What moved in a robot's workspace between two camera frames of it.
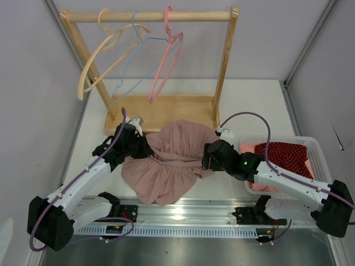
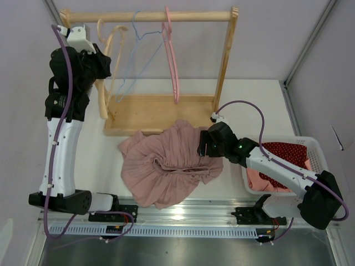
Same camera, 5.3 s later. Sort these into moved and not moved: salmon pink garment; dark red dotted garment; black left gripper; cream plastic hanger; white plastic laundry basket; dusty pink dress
Moved: cream plastic hanger; black left gripper
Not moved: salmon pink garment; white plastic laundry basket; dusty pink dress; dark red dotted garment
